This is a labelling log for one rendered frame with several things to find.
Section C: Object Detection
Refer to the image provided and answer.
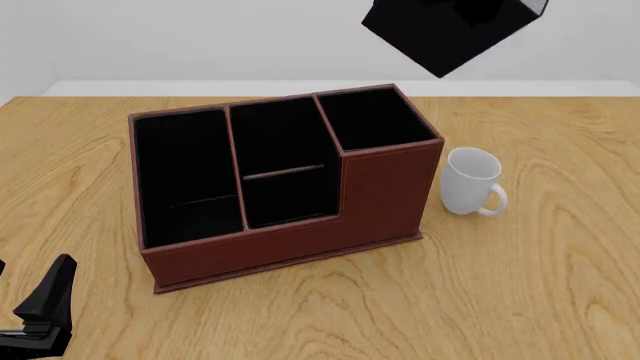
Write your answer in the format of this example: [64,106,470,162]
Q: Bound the white ceramic mug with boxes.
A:
[440,146,509,217]

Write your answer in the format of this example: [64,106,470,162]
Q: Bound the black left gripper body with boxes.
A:
[0,318,75,358]

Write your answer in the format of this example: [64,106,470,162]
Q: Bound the red-brown desk caddy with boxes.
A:
[127,82,446,295]

